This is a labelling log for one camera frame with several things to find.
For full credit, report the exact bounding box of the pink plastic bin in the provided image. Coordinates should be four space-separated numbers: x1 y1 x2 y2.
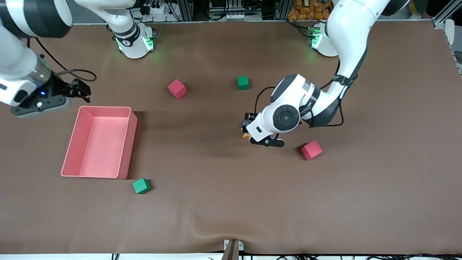
61 106 138 180

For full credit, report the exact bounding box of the pink foam cube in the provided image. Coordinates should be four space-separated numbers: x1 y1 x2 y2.
301 140 323 161
168 79 188 100

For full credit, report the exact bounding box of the white power strip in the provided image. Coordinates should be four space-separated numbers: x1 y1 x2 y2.
143 0 170 15

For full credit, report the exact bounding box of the orange packaged items pile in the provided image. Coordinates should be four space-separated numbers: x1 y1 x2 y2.
288 0 332 20

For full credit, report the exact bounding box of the white rounded plastic part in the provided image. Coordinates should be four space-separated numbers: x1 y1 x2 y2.
445 19 456 46

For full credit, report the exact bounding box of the metal edge bracket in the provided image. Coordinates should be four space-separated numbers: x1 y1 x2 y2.
221 239 244 260

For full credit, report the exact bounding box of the aluminium frame profile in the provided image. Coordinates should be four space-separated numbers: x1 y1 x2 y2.
431 0 462 29

